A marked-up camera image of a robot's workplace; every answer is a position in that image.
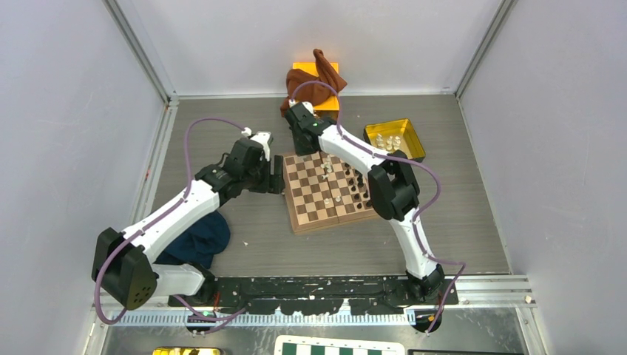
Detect wooden chess board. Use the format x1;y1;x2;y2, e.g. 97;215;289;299
283;152;378;233

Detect yellow metal tray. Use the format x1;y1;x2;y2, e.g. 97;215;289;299
363;118;426;162

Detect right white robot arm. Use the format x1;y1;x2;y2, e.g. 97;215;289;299
285;101;444;304

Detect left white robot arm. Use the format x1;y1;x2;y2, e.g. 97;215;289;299
92;132;282;311

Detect green white chess mat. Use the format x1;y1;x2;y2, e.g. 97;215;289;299
274;335;407;355

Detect yellow drawer box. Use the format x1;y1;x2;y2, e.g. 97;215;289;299
291;62;341;121

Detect brown cloth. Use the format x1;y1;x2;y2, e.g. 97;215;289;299
279;48;348;117

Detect dark blue cloth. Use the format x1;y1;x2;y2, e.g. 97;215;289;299
155;212;231;269

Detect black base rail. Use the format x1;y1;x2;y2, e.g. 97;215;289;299
168;275;458;316

